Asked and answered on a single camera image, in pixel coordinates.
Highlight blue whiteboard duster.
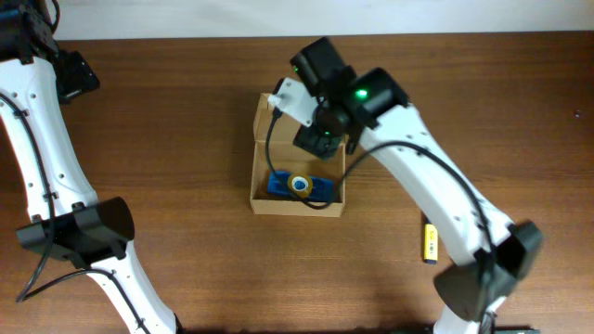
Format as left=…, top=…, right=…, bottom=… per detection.
left=266, top=171, right=334, bottom=202

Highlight yellow tape roll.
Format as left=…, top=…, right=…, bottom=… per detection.
left=287, top=173, right=314, bottom=199

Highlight brown cardboard box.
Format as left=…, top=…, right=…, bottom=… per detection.
left=250, top=94, right=346, bottom=218

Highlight yellow highlighter with blue cap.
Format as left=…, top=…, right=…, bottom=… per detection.
left=423, top=223, right=439, bottom=264

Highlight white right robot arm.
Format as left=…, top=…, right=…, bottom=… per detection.
left=282, top=37, right=544, bottom=333

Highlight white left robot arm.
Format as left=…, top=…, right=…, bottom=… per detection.
left=1, top=1, right=183, bottom=333

